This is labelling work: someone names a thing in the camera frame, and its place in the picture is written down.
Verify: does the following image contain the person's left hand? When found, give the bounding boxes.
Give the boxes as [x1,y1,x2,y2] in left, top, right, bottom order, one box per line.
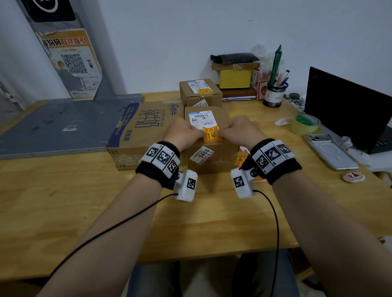
[161,117,207,152]

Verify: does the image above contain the person's right hand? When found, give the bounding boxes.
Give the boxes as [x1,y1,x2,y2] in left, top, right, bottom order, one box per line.
[213,115,268,151]

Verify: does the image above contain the orange arrow sticker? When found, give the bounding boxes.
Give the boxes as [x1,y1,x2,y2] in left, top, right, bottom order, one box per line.
[202,125,223,143]

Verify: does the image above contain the labelled brown cardboard box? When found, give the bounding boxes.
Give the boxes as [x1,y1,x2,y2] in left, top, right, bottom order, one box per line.
[184,106,239,174]

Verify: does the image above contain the person's right forearm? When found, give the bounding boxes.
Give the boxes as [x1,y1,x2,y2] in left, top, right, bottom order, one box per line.
[271,169,392,297]

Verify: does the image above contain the person's left forearm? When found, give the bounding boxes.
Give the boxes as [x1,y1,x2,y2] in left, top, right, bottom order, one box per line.
[37,173,163,297]

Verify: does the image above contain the small taped cardboard box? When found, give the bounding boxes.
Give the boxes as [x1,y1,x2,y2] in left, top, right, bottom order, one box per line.
[179,79,223,108]

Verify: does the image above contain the stack of brown notebooks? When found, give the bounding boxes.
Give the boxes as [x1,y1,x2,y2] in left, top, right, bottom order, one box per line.
[220,85,258,102]

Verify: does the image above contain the black left wristband with markers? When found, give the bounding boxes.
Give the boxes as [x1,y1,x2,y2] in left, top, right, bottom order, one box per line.
[135,141,181,190]

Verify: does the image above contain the black wristband with markers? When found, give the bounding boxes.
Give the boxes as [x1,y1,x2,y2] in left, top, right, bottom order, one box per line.
[135,141,181,190]
[242,138,302,186]

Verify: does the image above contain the yellow box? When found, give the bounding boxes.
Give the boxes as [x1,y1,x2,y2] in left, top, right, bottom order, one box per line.
[219,69,252,89]

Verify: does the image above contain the large blue-printed cardboard box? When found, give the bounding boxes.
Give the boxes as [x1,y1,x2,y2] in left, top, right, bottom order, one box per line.
[106,101,185,171]

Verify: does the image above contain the small red and white box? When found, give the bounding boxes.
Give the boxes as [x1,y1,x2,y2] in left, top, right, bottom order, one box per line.
[256,80,270,102]

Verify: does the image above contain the black right wristband with markers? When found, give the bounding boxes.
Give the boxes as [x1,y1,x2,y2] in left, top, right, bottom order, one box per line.
[242,138,302,186]

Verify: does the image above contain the black mesh pen holder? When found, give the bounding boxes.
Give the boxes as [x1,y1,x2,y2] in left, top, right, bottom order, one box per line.
[262,82,288,108]

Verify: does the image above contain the black plastic bag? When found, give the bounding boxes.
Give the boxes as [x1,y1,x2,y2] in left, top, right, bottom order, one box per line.
[210,53,260,64]

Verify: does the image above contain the clear packing tape roll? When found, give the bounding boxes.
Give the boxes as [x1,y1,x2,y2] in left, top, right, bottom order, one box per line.
[290,113,321,136]

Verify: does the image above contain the green marker pen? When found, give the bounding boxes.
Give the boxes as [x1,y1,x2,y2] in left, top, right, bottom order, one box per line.
[268,45,282,87]

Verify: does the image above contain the clear plastic bottle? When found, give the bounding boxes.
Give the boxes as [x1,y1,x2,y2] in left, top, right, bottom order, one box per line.
[251,43,271,65]

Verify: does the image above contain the smartphone in clear case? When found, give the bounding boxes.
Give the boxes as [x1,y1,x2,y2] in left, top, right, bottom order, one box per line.
[304,133,360,171]

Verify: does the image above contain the crumpled clear plastic wrap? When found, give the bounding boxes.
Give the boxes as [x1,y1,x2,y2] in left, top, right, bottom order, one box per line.
[339,136,356,151]

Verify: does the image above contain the black laptop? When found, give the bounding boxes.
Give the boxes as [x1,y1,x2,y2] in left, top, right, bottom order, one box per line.
[304,66,392,155]

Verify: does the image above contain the grey-blue flat board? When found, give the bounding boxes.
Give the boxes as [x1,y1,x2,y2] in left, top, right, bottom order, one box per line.
[0,93,144,160]

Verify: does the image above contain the round white and red badge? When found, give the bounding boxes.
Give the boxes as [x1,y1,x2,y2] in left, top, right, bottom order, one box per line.
[342,171,366,184]

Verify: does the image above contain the orange and white poster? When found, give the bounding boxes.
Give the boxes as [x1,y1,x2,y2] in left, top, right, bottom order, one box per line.
[36,29,103,100]

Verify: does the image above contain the person's blue jeans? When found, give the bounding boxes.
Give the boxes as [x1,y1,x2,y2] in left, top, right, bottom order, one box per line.
[127,249,301,297]

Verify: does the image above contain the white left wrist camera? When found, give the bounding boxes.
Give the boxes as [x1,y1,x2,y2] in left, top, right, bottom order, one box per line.
[174,170,198,203]

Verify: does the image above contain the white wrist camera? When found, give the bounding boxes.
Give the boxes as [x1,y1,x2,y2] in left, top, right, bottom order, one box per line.
[230,167,256,199]
[174,170,198,203]

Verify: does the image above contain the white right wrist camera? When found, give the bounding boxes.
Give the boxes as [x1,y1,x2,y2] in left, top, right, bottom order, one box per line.
[230,167,256,199]

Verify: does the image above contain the black right camera cable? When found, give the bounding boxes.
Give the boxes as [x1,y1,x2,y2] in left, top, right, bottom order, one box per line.
[252,189,280,297]

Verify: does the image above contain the black camera cable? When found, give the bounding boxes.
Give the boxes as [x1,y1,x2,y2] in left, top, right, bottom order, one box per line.
[48,192,179,278]
[252,189,280,297]

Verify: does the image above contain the black left camera cable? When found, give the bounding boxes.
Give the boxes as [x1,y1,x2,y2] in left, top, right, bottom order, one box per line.
[48,192,179,278]

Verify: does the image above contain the black sign with white ring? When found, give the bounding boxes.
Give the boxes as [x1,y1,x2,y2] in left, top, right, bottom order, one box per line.
[20,0,77,23]

